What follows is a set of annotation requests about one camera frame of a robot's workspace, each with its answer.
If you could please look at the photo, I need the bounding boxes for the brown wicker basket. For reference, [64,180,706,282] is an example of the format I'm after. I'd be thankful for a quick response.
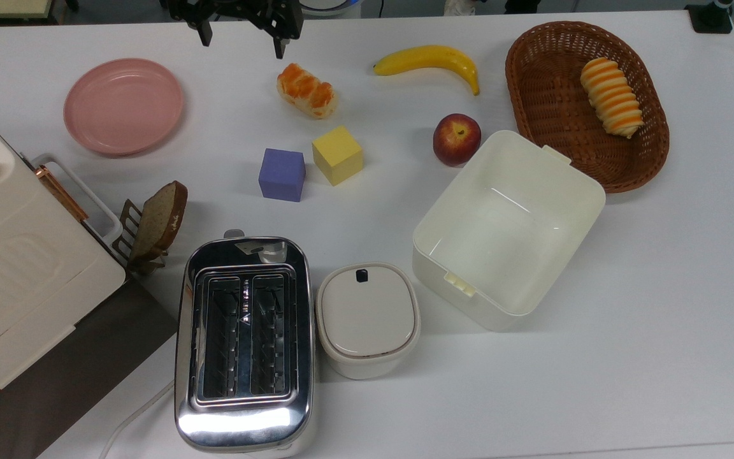
[505,21,670,194]

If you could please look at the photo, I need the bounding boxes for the dark brown base box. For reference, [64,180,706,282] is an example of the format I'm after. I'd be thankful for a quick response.
[0,275,180,459]

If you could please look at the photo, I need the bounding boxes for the orange glazed bread roll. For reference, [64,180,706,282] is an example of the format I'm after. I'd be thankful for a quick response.
[277,62,340,120]

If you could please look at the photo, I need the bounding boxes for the red apple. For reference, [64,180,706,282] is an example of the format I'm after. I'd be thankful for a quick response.
[433,113,482,168]

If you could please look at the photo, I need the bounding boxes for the cream toy cabinet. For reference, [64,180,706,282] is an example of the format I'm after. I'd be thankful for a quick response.
[0,94,127,418]

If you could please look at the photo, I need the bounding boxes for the brown metal toast rack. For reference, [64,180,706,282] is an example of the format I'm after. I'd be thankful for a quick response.
[117,198,169,276]

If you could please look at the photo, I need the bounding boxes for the white drawer handle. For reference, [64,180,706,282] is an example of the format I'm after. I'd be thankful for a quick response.
[31,153,124,251]

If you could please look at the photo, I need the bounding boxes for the chrome two-slot toaster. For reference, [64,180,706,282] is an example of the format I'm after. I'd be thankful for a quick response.
[174,229,317,455]

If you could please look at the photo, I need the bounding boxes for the pink plate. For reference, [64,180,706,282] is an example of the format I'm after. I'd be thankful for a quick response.
[63,58,185,157]

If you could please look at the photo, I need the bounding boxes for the purple foam cube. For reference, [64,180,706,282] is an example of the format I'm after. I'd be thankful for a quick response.
[258,148,306,203]

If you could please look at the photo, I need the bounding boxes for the orange striped spiral bread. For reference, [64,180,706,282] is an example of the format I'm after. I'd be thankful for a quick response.
[580,57,645,139]

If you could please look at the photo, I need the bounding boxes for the yellow foam cube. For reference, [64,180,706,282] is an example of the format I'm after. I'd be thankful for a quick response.
[312,125,364,187]

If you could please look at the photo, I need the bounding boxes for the brown toast slice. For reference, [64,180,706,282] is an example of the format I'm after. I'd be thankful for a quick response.
[130,180,189,260]

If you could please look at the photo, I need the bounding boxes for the open cream plastic box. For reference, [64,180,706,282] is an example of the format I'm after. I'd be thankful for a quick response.
[412,130,607,333]

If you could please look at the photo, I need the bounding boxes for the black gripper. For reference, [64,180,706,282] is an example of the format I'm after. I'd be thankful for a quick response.
[168,0,305,60]

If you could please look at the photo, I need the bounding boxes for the cream lidded container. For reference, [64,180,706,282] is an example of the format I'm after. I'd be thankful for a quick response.
[315,262,422,381]

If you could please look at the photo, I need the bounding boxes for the black table clamp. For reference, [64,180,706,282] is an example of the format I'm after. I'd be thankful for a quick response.
[685,0,734,34]

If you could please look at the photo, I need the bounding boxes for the white toaster power cable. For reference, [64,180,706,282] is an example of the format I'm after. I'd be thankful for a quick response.
[98,379,178,459]

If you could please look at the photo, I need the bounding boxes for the copper cabinet door handle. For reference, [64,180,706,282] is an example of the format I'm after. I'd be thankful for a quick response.
[36,165,89,222]

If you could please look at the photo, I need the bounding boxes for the yellow banana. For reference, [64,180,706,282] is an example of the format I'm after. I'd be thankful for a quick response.
[373,45,480,96]

